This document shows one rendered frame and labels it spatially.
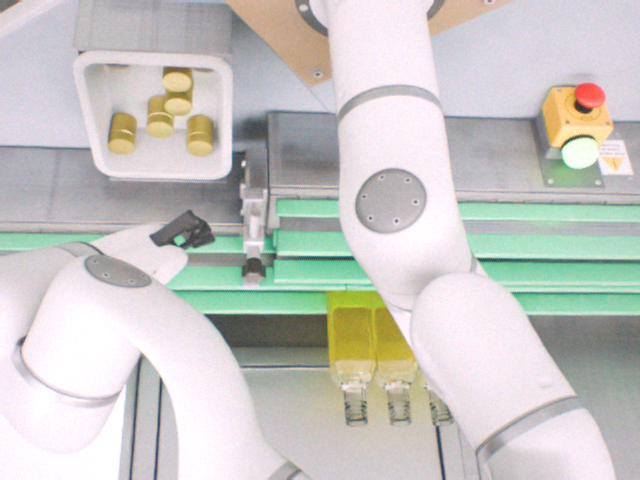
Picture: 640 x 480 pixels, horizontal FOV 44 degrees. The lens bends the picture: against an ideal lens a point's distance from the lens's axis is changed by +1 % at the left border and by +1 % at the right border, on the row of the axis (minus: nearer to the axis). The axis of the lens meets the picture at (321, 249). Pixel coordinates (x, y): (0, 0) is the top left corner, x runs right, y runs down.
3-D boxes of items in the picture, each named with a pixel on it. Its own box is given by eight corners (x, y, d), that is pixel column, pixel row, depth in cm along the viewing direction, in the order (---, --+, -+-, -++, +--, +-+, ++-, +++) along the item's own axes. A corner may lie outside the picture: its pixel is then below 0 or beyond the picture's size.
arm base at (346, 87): (275, -59, 72) (284, 79, 65) (409, -108, 68) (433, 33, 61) (334, 45, 85) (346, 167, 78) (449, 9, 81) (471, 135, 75)
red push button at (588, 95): (570, 120, 103) (580, 102, 100) (564, 96, 105) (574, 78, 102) (599, 121, 103) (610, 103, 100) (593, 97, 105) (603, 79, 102)
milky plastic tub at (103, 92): (103, 125, 108) (97, 178, 103) (76, -3, 88) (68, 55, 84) (231, 130, 110) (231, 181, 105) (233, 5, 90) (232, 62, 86)
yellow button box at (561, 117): (533, 117, 111) (543, 159, 107) (552, 80, 105) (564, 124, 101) (581, 118, 112) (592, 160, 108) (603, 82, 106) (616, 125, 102)
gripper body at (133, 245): (58, 357, 67) (132, 326, 77) (136, 288, 63) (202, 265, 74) (8, 287, 68) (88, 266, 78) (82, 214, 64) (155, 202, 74)
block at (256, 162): (239, 187, 111) (239, 229, 108) (240, 146, 103) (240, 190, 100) (264, 187, 112) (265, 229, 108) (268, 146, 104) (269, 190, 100)
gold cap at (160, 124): (146, 94, 100) (143, 121, 98) (174, 94, 101) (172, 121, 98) (149, 112, 103) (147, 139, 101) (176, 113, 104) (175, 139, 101)
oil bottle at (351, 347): (322, 258, 117) (330, 395, 106) (327, 238, 112) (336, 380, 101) (359, 258, 118) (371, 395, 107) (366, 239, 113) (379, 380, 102)
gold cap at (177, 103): (163, 70, 97) (161, 97, 95) (193, 71, 97) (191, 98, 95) (166, 90, 100) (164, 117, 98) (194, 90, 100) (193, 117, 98)
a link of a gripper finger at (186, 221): (122, 274, 71) (153, 266, 76) (182, 222, 68) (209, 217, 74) (114, 264, 71) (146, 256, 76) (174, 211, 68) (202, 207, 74)
